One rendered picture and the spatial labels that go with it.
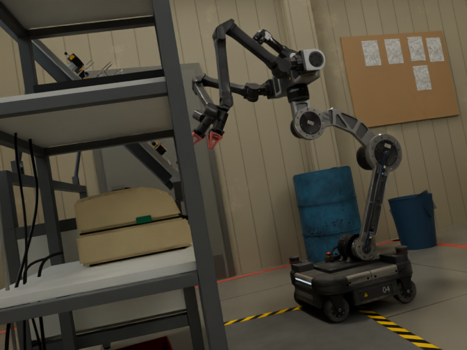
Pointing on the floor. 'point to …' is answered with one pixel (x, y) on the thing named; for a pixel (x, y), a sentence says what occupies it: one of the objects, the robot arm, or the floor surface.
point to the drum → (326, 209)
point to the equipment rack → (26, 21)
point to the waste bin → (415, 220)
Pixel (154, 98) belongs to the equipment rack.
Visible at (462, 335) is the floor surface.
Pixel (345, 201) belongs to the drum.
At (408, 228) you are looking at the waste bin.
